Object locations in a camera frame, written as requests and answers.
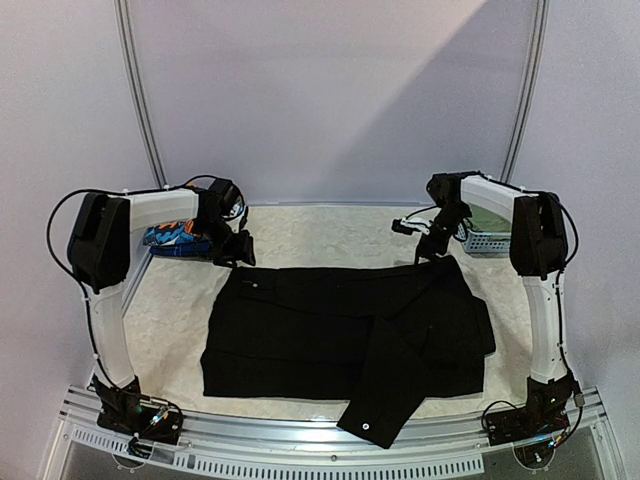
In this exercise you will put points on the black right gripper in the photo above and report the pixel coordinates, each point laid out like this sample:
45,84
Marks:
430,246

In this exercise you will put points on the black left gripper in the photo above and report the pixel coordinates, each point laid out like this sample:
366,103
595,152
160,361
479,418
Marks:
243,251

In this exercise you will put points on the black trousers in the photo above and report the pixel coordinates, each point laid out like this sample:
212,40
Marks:
382,340

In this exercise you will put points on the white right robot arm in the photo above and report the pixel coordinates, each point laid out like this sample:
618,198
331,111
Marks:
539,253

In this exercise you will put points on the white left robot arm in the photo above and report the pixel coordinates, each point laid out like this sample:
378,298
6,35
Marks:
99,257

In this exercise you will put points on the light blue plastic basket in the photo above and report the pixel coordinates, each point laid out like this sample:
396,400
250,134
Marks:
474,243

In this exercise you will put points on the colourful patterned folded shorts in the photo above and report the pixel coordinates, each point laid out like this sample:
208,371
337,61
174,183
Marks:
178,239

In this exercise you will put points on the green cloth in basket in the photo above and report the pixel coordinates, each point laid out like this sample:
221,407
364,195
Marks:
485,221

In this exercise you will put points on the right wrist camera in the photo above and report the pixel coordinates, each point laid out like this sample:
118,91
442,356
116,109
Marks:
408,226

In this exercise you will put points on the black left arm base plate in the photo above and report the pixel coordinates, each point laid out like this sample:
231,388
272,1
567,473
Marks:
128,411

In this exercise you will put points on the aluminium front rail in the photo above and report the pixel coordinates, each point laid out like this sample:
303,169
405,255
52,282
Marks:
225,447

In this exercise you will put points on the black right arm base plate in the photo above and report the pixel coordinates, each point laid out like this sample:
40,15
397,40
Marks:
504,422

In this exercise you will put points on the right aluminium frame post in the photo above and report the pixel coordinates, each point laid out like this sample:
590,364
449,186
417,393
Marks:
528,85

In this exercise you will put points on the aluminium frame post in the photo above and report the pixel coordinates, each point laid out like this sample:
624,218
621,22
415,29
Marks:
528,85
136,87

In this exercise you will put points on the left aluminium frame post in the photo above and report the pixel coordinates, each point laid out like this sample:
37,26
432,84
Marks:
136,87

